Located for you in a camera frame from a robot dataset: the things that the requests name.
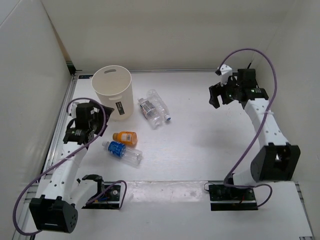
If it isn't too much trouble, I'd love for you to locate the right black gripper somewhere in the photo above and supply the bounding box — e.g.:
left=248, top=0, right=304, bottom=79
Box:
left=209, top=75, right=242, bottom=109

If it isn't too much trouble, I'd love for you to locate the orange plastic bottle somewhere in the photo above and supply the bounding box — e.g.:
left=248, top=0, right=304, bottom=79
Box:
left=112, top=131, right=138, bottom=146

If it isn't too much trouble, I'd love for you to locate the clear bottle red white label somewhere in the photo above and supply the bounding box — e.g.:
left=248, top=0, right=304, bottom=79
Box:
left=138, top=98, right=162, bottom=129

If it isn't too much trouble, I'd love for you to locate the clear bottle blue cap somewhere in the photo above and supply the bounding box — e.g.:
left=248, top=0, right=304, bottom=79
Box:
left=146, top=89, right=171, bottom=122

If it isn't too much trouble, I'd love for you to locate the blue label plastic bottle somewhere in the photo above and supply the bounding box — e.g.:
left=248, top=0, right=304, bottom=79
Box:
left=102, top=141, right=143, bottom=166

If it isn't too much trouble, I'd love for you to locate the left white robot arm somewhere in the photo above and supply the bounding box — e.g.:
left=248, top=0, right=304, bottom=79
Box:
left=29, top=101, right=114, bottom=233

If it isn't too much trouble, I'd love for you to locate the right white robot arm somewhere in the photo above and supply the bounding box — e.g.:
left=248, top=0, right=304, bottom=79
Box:
left=209, top=64, right=301, bottom=200

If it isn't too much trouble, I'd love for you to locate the white plastic bin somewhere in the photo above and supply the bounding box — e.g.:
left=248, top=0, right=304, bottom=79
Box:
left=91, top=65, right=134, bottom=121

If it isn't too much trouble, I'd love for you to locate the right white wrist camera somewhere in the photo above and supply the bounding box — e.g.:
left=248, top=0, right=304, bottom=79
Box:
left=215, top=64, right=233, bottom=86

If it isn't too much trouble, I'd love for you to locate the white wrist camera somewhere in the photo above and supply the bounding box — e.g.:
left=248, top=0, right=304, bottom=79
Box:
left=215, top=64, right=233, bottom=86
left=68, top=103, right=77, bottom=118

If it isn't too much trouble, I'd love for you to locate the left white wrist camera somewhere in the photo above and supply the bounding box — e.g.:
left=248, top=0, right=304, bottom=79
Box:
left=68, top=103, right=77, bottom=118

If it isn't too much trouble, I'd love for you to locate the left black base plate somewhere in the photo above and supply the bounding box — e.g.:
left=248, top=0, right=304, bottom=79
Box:
left=82, top=181, right=128, bottom=210

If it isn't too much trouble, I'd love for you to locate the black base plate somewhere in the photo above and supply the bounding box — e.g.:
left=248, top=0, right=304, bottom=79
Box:
left=203, top=182, right=258, bottom=212
left=82, top=181, right=128, bottom=210

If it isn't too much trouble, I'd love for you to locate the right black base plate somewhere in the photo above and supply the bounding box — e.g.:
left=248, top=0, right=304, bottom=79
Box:
left=203, top=182, right=258, bottom=212

